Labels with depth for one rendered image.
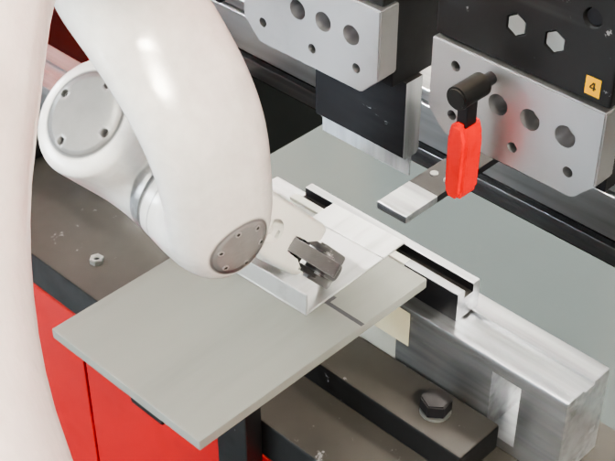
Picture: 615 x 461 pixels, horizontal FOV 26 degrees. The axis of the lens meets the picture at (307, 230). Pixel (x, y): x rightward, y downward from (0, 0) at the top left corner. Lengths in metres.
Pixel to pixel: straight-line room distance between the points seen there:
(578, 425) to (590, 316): 1.54
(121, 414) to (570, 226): 0.50
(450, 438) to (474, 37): 0.36
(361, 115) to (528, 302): 1.59
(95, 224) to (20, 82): 0.97
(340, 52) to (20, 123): 0.62
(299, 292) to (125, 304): 0.15
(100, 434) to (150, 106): 0.74
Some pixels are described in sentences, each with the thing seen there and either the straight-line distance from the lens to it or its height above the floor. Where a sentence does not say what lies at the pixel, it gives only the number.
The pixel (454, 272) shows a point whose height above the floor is 1.00.
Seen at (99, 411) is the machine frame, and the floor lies 0.71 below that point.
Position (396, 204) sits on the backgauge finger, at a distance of 1.22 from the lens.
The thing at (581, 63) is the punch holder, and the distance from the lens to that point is 0.91.
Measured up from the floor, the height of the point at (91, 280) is 0.87.
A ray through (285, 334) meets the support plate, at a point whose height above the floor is 1.00.
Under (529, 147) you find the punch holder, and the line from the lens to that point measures 0.96.
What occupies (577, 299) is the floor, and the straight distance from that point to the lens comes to 2.70.
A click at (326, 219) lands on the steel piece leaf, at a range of 1.20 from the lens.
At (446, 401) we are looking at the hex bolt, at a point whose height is 0.92.
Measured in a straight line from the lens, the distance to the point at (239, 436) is 1.20.
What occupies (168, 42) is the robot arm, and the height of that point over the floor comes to 1.34.
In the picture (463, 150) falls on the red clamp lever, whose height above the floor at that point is 1.20.
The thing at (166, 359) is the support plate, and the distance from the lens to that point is 1.07.
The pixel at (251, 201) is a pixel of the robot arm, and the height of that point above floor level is 1.23.
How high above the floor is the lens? 1.74
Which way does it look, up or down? 38 degrees down
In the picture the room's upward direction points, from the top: straight up
